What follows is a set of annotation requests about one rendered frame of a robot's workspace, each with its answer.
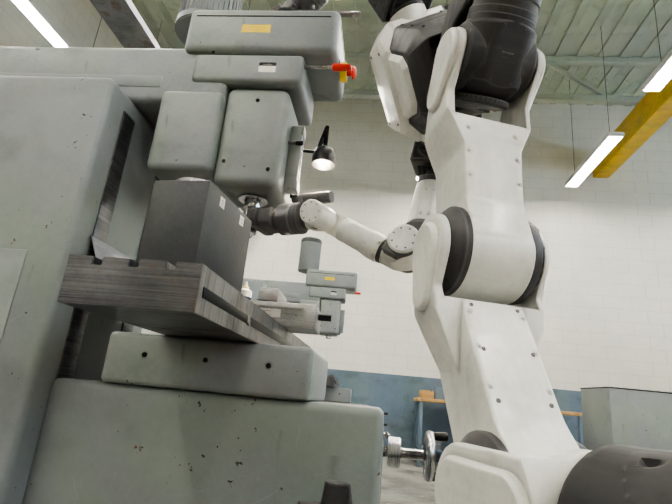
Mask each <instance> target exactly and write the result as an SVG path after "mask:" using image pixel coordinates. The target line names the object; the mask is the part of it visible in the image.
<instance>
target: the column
mask: <svg viewBox="0 0 672 504"><path fill-rule="evenodd" d="M154 132H155V129H154V128H153V127H152V126H151V124H150V123H149V122H148V121H147V120H146V118H145V117H144V116H143V115H142V114H141V112H140V111H139V110H138V109H137V108H136V106H135V105H134V104H133V103H132V101H131V100H130V99H129V98H128V97H127V95H126V94H125V93H124V92H123V91H122V89H121V88H120V87H119V86H118V85H117V83H116V82H115V81H114V80H113V79H111V78H87V77H42V76H0V504H22V502H23V498H24V494H25V490H26V486H27V482H28V478H29V474H30V470H31V466H32V463H33V459H34V455H35V451H36V447H37V443H38V439H39V435H40V431H41V427H42V423H43V419H44V415H45V411H46V408H47V404H48V400H49V396H50V392H51V388H52V385H53V382H54V381H55V380H56V379H58V378H73V379H86V380H100V381H103V380H102V379H101V376H102V371H103V367H104V363H105V358H106V354H107V349H108V345H109V341H110V336H111V334H112V333H113V332H114V331H120V332H132V333H142V328H140V327H137V326H134V325H131V324H127V323H124V322H121V321H118V320H114V319H111V318H108V317H105V316H101V315H98V314H95V313H92V312H88V311H85V310H82V309H79V308H76V307H72V306H69V305H66V304H63V303H59V302H58V301H57V300H58V296H59V292H60V288H61V285H62V281H63V277H64V273H65V270H66V266H67V262H68V258H69V255H70V254H72V255H87V256H95V253H94V248H93V244H92V240H91V236H90V235H92V236H93V237H95V238H97V239H99V240H100V241H102V242H104V243H106V244H107V245H109V246H111V247H112V248H113V247H114V249H116V250H118V251H119V252H121V253H123V254H125V255H126V256H128V257H130V258H132V259H133V260H135V261H137V260H138V255H139V250H140V246H141V241H142V237H143V232H144V228H145V223H146V219H147V214H148V210H149V205H150V201H151V196H152V192H153V187H154V183H155V181H161V180H160V179H159V178H158V177H157V176H156V175H155V174H154V173H153V172H152V171H151V170H150V169H149V168H148V165H147V164H148V158H149V154H150V150H151V145H152V141H153V137H154Z"/></svg>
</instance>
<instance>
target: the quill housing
mask: <svg viewBox="0 0 672 504"><path fill-rule="evenodd" d="M292 126H298V122H297V118H296V115H295V112H294V108H293V105H292V102H291V98H290V96H289V94H288V93H287V92H285V91H281V90H240V89H237V90H233V91H231V92H230V94H229V97H228V102H227V107H226V113H225V118H224V124H223V129H222V135H221V140H220V146H219V151H218V157H217V162H216V168H215V173H214V182H215V184H216V186H218V187H219V189H220V190H221V191H222V192H223V193H224V194H225V195H226V196H227V197H228V198H229V199H230V200H231V201H232V202H233V203H234V204H235V205H236V206H238V208H242V209H244V204H243V203H242V202H240V201H239V199H238V198H239V195H241V194H246V193H250V194H257V195H260V196H263V197H265V198H266V199H267V200H268V204H267V205H265V206H262V207H260V208H269V207H272V208H274V209H276V208H277V206H278V205H280V204H288V203H289V198H290V194H286V193H285V191H284V181H285V173H286V166H287V158H288V151H289V144H288V141H290V136H291V129H292Z"/></svg>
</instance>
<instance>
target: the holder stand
mask: <svg viewBox="0 0 672 504"><path fill-rule="evenodd" d="M251 224H252V222H251V220H250V219H249V218H248V217H247V216H246V215H245V214H244V213H243V212H242V211H241V210H240V209H239V208H238V206H236V205H235V204H234V203H233V202H232V201H231V200H230V199H229V198H228V197H227V196H226V195H225V194H224V193H223V192H222V191H221V190H220V189H219V187H218V186H216V185H215V184H214V183H213V182H212V181H210V180H203V179H199V178H193V177H183V178H179V179H177V180H171V181H155V183H154V187H153V192H152V196H151V201H150V205H149V210H148V214H147V219H146V223H145V228H144V232H143V237H142V241H141V246H140V250H139V255H138V260H137V263H139V261H140V260H141V259H147V260H162V261H168V262H169V263H171V264H172V265H174V266H175V267H176V264H177V262H192V263H203V264H204V265H205V266H207V267H208V268H209V269H211V270H212V271H213V272H214V273H216V274H217V275H218V276H220V277H221V278H222V279H223V280H225V281H226V282H227V283H229V284H230V285H231V286H232V287H234V288H235V289H236V290H238V291H239V292H240V293H241V290H242V283H243V277H244V270H245V264H246V257H247V250H248V244H249V237H250V231H251Z"/></svg>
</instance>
